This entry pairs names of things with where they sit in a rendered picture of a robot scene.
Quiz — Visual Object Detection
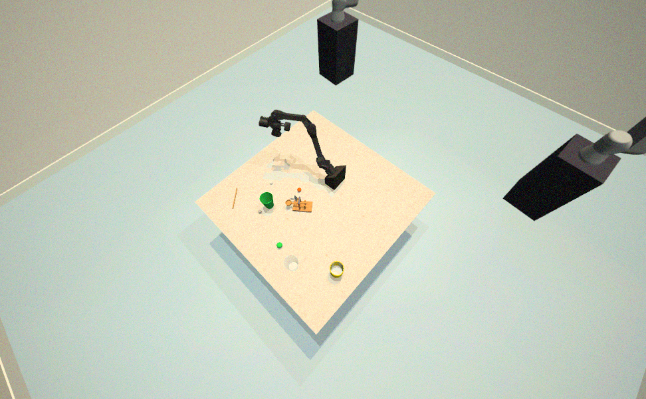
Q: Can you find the green cup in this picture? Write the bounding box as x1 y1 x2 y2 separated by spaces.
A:
259 192 274 209

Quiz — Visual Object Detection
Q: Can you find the yellow cup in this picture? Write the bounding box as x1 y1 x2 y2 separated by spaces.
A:
330 261 344 278

